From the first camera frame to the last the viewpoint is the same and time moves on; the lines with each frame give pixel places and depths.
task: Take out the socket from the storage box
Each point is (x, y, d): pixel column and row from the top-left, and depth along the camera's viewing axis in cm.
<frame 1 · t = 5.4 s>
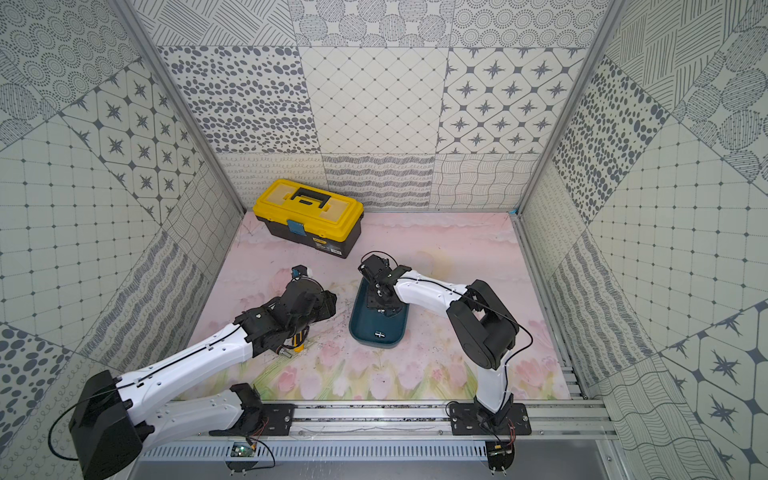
left hand: (330, 293, 80), fingers open
right hand: (380, 303, 92), fingers open
yellow black toolbox: (318, 217, 97), point 19 cm above the table
teal plastic storage tray: (375, 329, 89), point 3 cm above the table

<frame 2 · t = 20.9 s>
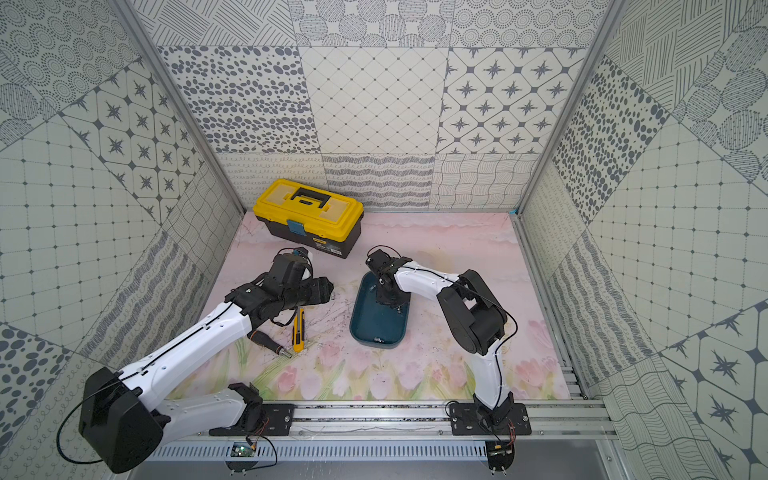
left hand: (322, 281, 81), fingers open
right hand: (391, 302, 95), fingers closed
the named things where they were.

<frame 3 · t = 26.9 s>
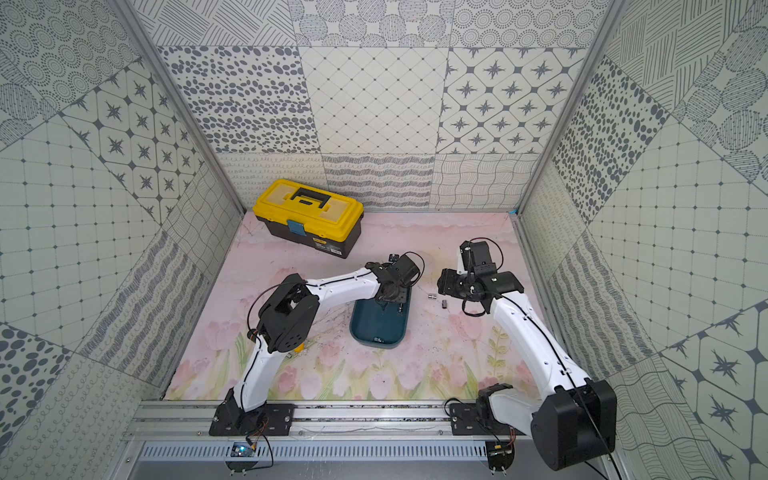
left hand: (399, 290, 96), fingers closed
right hand: (448, 287, 82), fingers open
the named things where they were.

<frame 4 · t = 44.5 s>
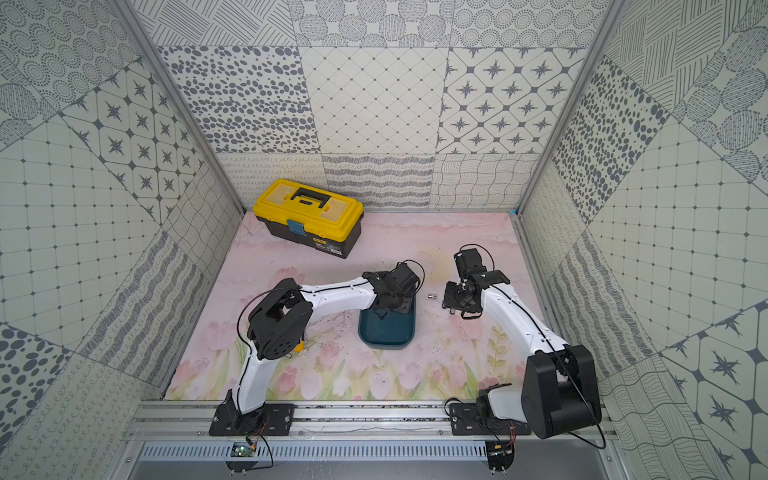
left hand: (407, 298, 93), fingers closed
right hand: (454, 304, 86), fingers open
the named things where they were.

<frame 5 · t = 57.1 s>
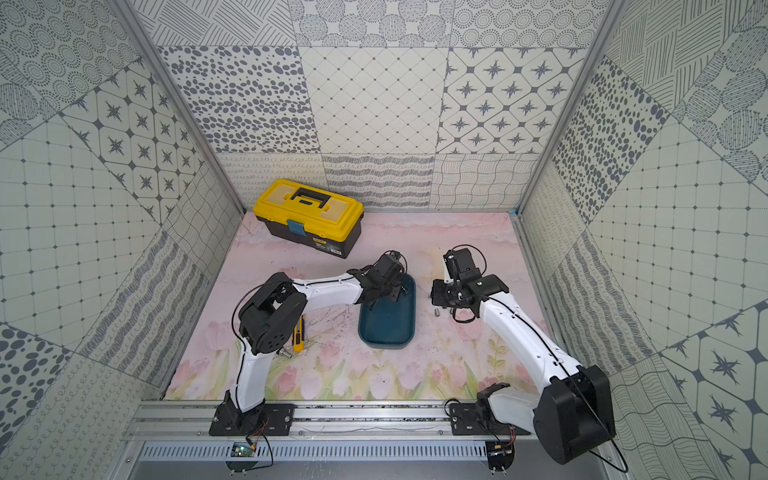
left hand: (397, 281, 97), fingers open
right hand: (438, 297, 83), fingers open
the named things where they were.

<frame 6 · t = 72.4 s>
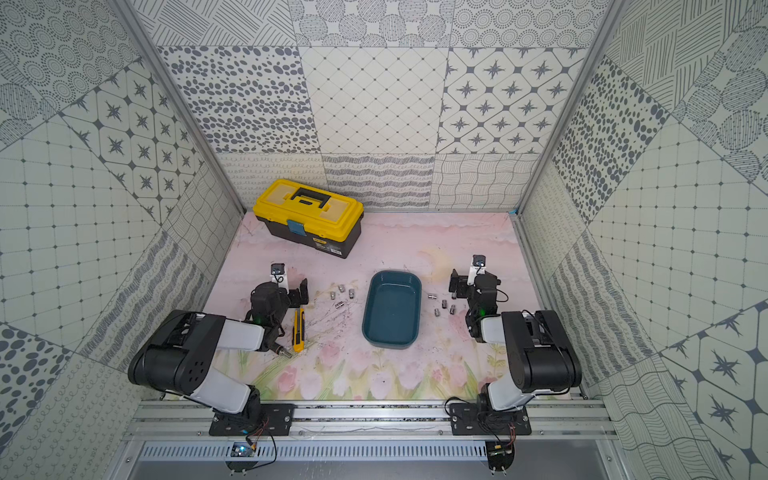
left hand: (288, 277, 94), fingers open
right hand: (470, 274, 95), fingers open
teal plastic storage tray: (392, 308, 93), point 3 cm above the table
the other named things where they were.

